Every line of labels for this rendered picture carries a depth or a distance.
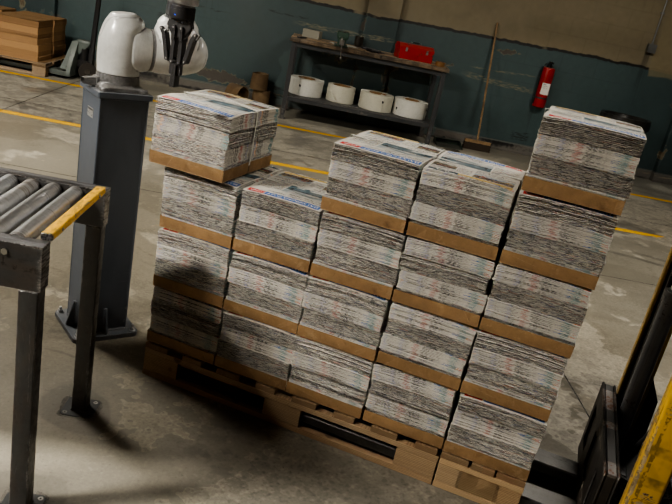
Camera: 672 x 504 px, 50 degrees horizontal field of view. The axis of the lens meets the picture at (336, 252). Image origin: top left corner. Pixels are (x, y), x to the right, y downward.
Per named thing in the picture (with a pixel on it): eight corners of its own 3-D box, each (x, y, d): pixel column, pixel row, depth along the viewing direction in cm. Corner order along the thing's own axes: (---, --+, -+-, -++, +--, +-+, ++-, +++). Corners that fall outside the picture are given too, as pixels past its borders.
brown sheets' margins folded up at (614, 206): (460, 398, 274) (532, 155, 241) (536, 425, 267) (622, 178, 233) (440, 450, 239) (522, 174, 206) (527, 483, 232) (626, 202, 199)
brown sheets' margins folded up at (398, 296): (196, 306, 303) (212, 192, 286) (461, 399, 274) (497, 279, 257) (144, 340, 269) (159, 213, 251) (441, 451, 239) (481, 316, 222)
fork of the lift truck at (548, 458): (319, 378, 290) (321, 369, 289) (580, 473, 264) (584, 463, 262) (311, 389, 281) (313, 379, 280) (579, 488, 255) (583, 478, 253)
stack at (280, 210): (191, 335, 309) (218, 149, 280) (452, 430, 279) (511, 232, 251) (139, 373, 273) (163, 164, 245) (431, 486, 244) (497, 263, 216)
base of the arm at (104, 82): (73, 79, 265) (74, 64, 264) (131, 84, 279) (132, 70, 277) (89, 90, 252) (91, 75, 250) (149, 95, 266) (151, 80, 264)
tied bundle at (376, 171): (355, 188, 265) (368, 127, 258) (431, 210, 258) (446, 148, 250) (318, 210, 231) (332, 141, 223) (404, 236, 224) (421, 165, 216)
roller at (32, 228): (74, 203, 219) (88, 196, 218) (9, 258, 175) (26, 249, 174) (65, 189, 218) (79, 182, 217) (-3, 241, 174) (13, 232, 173)
